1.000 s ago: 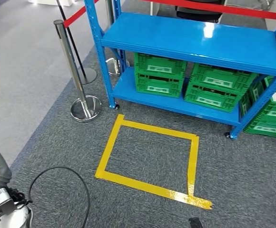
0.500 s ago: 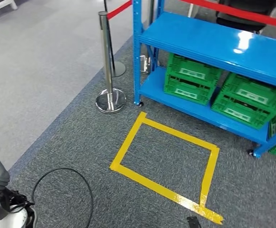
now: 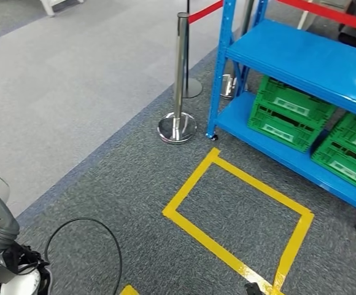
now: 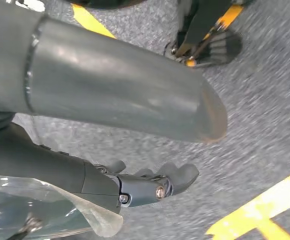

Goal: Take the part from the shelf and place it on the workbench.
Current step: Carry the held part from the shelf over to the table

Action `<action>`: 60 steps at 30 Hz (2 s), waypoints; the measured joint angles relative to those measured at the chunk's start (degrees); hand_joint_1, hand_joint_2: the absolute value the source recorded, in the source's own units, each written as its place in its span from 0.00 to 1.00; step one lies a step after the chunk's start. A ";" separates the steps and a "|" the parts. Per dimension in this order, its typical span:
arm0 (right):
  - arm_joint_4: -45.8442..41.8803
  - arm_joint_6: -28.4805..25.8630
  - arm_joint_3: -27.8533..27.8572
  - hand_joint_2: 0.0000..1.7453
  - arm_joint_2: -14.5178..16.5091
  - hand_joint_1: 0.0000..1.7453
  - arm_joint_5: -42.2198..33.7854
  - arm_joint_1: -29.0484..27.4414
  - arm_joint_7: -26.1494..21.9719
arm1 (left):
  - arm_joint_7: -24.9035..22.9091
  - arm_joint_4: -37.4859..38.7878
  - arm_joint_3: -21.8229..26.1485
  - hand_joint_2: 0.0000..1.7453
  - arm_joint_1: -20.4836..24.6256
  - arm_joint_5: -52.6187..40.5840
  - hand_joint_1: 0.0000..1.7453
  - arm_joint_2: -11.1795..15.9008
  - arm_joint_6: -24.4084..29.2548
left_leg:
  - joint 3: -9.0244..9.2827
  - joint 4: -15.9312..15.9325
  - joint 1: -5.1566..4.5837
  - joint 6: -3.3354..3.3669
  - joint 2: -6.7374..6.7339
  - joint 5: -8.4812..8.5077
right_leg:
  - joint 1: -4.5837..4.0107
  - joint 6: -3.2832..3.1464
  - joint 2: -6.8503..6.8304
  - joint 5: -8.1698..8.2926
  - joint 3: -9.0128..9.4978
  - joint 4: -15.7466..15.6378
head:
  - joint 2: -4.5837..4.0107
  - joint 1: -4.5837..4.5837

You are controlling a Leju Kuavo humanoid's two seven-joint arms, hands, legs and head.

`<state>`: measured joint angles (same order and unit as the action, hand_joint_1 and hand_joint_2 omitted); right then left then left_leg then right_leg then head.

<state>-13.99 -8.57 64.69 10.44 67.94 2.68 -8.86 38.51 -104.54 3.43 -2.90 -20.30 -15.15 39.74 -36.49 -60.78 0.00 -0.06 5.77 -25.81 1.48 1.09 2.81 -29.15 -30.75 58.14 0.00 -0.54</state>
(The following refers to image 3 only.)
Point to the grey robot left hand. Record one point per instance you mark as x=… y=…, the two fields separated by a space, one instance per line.
x=3 y=220

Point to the blue metal shelf rack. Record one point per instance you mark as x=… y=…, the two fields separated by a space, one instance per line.
x=288 y=53

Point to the yellow floor tape piece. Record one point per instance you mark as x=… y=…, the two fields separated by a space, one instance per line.
x=129 y=291

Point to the white table leg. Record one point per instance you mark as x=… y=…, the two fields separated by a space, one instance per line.
x=47 y=6

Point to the red barrier belt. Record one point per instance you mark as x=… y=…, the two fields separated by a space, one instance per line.
x=205 y=11
x=334 y=16

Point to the green plastic crate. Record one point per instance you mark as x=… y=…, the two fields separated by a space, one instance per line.
x=350 y=134
x=267 y=97

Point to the chrome stanchion post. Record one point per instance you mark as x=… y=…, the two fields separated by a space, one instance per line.
x=227 y=85
x=180 y=61

